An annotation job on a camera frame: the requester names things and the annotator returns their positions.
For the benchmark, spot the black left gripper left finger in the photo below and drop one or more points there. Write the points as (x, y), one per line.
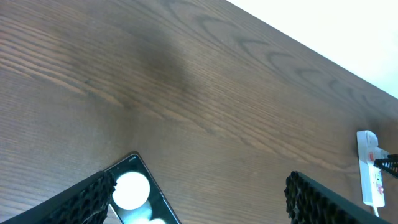
(83, 203)

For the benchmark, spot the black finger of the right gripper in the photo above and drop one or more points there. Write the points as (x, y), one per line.
(388, 164)

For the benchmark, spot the white charger plug adapter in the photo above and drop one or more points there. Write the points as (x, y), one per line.
(380, 153)

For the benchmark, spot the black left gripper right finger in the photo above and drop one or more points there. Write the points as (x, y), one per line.
(310, 202)

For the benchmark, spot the white power strip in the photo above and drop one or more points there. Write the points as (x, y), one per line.
(371, 176)

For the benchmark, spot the black Samsung Galaxy smartphone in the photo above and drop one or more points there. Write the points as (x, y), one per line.
(137, 198)

